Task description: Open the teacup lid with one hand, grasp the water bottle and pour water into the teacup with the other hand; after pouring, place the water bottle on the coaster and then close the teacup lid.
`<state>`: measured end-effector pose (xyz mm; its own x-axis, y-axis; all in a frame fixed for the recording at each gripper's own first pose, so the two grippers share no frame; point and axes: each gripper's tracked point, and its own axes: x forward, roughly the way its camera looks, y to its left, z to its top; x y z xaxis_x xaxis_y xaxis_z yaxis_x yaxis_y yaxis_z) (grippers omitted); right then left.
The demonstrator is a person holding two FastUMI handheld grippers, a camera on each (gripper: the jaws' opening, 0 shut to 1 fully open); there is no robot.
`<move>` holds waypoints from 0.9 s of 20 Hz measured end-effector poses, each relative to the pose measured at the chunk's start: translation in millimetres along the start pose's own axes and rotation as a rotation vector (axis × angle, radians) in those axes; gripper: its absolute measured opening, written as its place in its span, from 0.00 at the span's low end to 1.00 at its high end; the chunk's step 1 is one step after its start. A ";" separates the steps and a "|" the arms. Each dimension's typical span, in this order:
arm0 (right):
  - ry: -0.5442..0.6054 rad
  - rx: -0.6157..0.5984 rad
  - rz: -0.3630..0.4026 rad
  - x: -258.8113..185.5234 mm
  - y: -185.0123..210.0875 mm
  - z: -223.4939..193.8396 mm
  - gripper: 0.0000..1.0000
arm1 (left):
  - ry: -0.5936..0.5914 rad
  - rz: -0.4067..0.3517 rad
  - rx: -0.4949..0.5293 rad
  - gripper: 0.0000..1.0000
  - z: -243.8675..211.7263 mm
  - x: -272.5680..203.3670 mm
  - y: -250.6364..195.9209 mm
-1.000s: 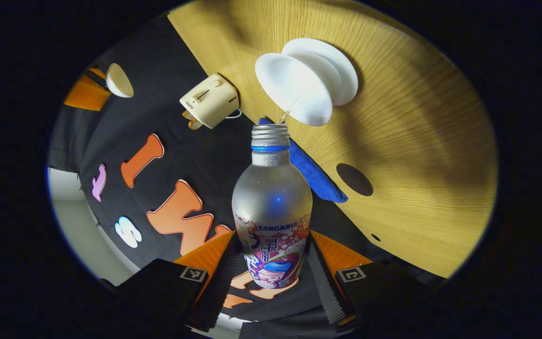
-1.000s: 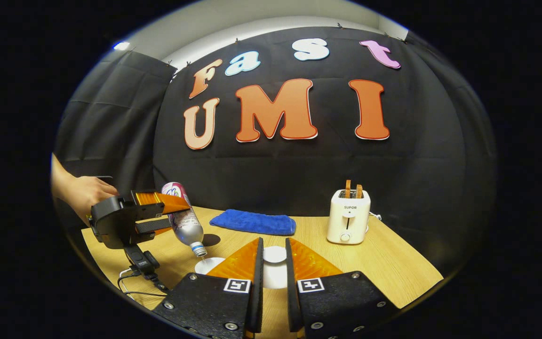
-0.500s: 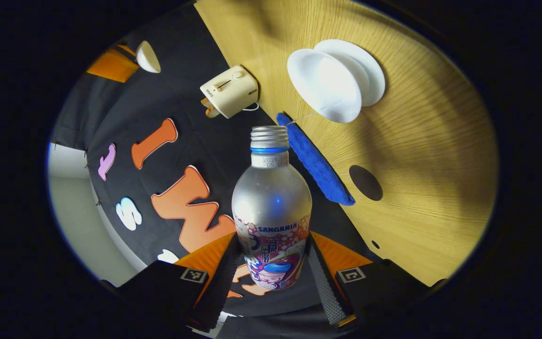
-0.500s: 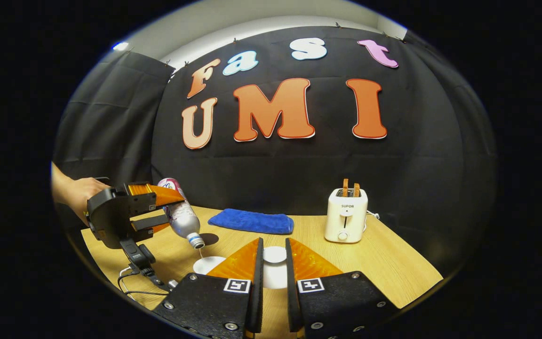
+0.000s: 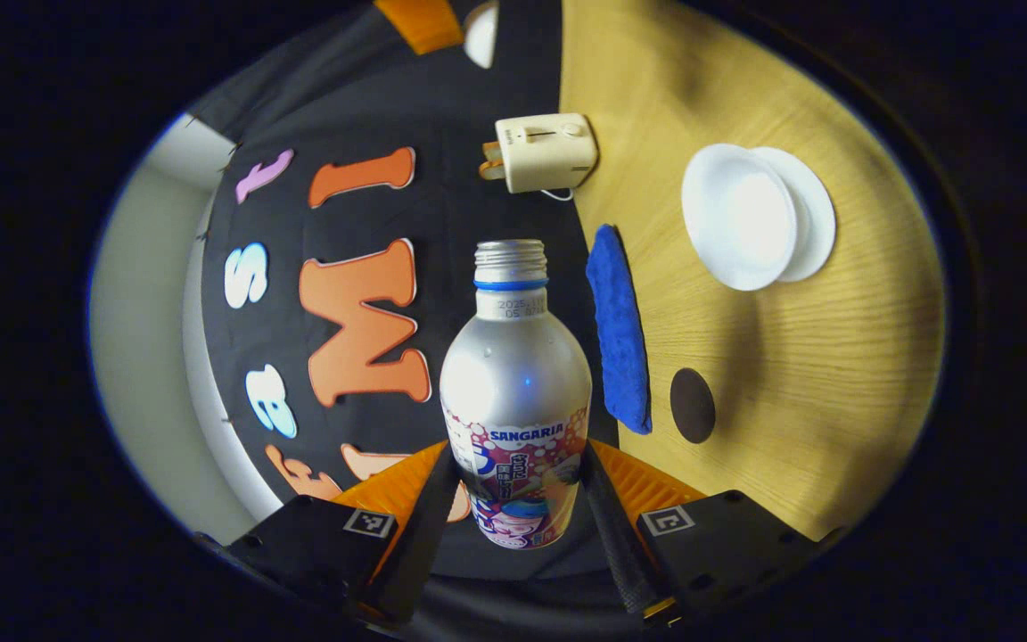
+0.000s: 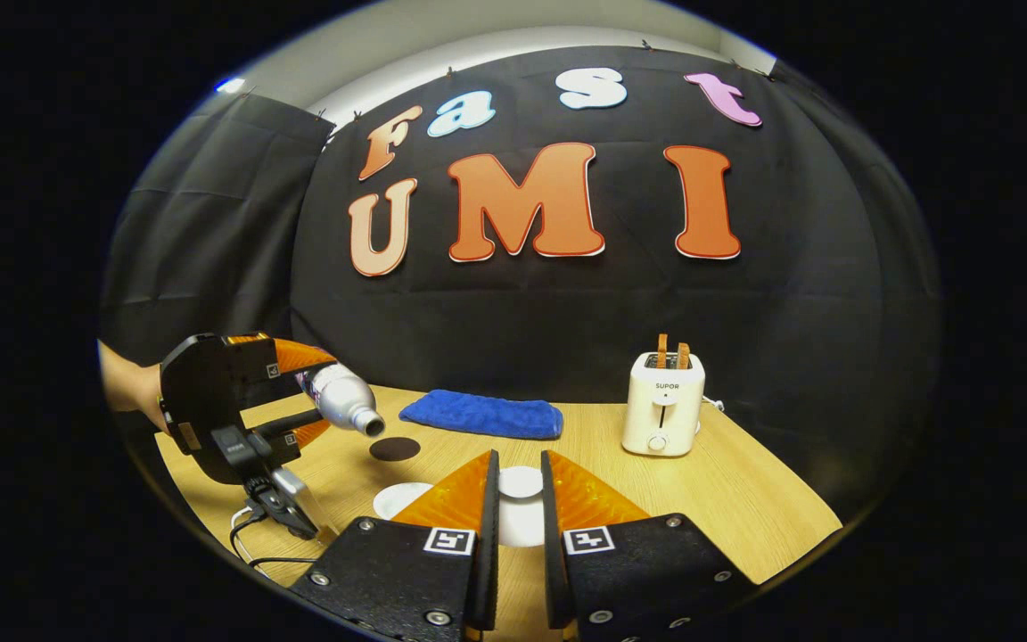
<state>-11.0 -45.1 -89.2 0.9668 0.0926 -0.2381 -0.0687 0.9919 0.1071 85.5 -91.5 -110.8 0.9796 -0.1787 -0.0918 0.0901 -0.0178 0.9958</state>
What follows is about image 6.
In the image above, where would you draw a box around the silver water bottle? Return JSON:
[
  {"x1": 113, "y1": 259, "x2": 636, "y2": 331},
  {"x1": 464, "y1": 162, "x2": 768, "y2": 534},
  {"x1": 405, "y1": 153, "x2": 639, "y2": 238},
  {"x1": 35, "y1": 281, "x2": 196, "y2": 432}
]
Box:
[{"x1": 295, "y1": 361, "x2": 387, "y2": 438}]

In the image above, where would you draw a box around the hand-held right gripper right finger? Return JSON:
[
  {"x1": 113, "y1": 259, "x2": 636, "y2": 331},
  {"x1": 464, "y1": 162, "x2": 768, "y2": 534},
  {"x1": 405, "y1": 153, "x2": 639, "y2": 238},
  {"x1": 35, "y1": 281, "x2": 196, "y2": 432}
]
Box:
[{"x1": 540, "y1": 449, "x2": 757, "y2": 642}]

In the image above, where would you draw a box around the blue towel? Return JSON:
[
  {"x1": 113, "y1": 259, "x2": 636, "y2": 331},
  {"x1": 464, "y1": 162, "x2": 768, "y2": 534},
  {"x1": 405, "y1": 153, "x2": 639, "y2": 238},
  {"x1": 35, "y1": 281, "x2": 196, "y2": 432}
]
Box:
[{"x1": 399, "y1": 390, "x2": 564, "y2": 440}]

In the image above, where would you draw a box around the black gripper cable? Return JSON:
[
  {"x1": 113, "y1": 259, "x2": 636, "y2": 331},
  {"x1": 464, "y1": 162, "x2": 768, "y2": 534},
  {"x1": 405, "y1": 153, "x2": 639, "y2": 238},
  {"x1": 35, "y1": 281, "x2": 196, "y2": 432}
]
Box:
[{"x1": 228, "y1": 504, "x2": 323, "y2": 572}]

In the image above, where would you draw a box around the white teacup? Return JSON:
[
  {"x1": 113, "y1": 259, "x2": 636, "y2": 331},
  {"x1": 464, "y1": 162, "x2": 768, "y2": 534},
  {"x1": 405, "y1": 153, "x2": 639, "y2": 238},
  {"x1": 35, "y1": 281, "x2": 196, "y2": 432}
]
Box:
[{"x1": 373, "y1": 481, "x2": 436, "y2": 521}]

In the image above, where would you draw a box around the white toaster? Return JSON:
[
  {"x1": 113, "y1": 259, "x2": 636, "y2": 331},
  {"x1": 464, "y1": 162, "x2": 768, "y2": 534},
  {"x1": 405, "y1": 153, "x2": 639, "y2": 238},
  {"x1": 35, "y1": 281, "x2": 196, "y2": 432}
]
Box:
[{"x1": 621, "y1": 351, "x2": 707, "y2": 457}]

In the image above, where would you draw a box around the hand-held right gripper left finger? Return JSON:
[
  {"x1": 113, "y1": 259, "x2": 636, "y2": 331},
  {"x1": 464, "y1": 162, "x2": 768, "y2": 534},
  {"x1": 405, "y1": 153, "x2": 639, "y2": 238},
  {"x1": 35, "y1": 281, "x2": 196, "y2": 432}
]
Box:
[{"x1": 289, "y1": 449, "x2": 501, "y2": 642}]

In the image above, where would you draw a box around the dark round coaster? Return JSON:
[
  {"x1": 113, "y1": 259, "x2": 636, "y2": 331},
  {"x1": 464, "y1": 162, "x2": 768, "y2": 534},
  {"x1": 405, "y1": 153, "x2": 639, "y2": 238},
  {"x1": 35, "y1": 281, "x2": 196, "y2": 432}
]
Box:
[{"x1": 369, "y1": 437, "x2": 422, "y2": 462}]

